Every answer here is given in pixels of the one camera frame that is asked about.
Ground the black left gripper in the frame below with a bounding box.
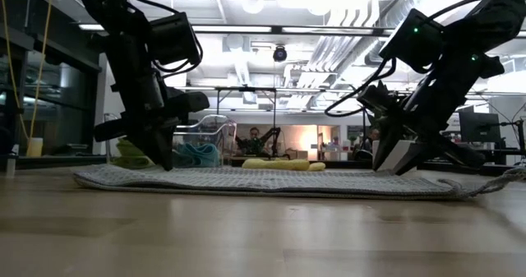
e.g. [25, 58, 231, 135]
[93, 73, 211, 173]

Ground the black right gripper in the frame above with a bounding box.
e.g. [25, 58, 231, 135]
[356, 79, 488, 177]

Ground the lime green microfiber towel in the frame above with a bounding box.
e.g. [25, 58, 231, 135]
[110, 136, 155, 169]

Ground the teal microfiber towel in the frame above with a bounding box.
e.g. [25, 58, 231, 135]
[174, 141, 221, 169]

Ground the clear plastic bin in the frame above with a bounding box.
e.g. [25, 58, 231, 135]
[102, 112, 238, 170]

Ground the grey microfiber towel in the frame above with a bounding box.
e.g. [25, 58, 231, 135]
[72, 164, 526, 201]

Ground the yellow microfiber towel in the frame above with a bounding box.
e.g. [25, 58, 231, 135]
[241, 157, 326, 173]

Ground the white round plant pot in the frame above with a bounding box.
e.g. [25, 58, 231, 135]
[371, 140, 418, 173]

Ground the black computer monitor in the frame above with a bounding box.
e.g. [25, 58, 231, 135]
[459, 111, 501, 143]

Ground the person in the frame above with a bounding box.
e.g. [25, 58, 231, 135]
[246, 127, 264, 145]

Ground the pale yellow cylinder container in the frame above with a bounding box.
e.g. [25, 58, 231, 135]
[25, 136, 44, 158]

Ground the long ceiling light bar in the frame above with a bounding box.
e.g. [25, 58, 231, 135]
[77, 23, 395, 38]

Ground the black left camera cable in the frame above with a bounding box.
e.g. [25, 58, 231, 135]
[122, 0, 205, 79]

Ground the black camera cable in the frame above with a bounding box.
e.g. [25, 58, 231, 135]
[122, 0, 205, 79]
[324, 57, 398, 118]

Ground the black right camera cable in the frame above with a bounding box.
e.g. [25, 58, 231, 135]
[324, 57, 398, 118]

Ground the black background table frame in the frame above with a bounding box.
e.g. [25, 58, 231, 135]
[215, 86, 280, 159]

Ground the yellow extension cable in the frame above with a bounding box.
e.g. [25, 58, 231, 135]
[0, 0, 54, 141]

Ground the white ceiling ring light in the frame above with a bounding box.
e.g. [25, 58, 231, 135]
[241, 0, 265, 15]

